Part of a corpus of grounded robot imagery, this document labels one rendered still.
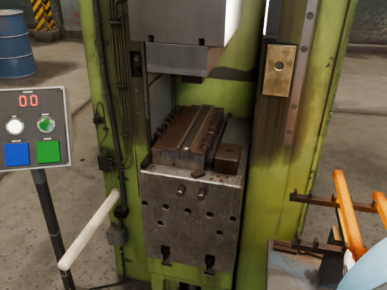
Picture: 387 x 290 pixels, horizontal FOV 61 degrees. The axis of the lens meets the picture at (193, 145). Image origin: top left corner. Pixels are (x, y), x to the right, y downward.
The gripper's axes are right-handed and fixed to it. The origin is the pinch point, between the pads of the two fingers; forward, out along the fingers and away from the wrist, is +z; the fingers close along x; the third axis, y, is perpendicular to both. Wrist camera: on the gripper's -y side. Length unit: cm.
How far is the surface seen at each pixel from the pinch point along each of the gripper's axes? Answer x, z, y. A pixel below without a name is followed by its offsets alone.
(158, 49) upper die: -63, 38, -35
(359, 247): -0.5, 1.6, -0.3
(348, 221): -1.5, 11.2, 1.6
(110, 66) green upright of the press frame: -87, 51, -21
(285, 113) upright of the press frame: -21, 47, -9
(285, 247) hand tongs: -15.2, 18.7, 29.4
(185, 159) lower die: -54, 31, 4
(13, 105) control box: -111, 24, -18
